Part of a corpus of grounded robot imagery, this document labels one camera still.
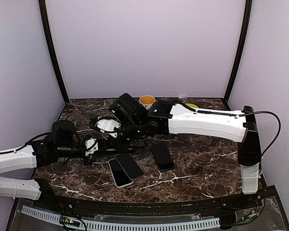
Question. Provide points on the lime green bowl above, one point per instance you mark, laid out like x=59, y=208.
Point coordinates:
x=191, y=105

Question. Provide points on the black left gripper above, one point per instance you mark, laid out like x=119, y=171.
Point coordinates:
x=91, y=158

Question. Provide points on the black right frame post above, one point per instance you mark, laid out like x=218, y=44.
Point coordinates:
x=239, y=50

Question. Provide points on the black phone dark case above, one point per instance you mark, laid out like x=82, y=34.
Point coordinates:
x=162, y=157

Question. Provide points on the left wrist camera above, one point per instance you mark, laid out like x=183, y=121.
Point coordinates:
x=91, y=146

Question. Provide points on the black frame post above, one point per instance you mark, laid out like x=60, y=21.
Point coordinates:
x=239, y=50
x=51, y=49

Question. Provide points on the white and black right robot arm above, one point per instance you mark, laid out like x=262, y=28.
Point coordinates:
x=175, y=117

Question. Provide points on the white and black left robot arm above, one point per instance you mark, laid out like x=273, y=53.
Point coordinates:
x=45, y=149

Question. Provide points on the black left frame post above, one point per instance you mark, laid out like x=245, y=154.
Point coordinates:
x=51, y=49

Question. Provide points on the black phone white case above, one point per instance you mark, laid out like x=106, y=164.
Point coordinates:
x=119, y=176

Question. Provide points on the black phone grey case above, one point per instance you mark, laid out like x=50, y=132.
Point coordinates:
x=129, y=166

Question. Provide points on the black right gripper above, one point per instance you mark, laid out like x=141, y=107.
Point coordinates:
x=117, y=145

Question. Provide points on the white spotted mug orange inside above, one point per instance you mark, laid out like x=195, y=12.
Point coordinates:
x=147, y=101

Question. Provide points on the white slotted cable duct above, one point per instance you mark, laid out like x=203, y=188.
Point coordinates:
x=119, y=223

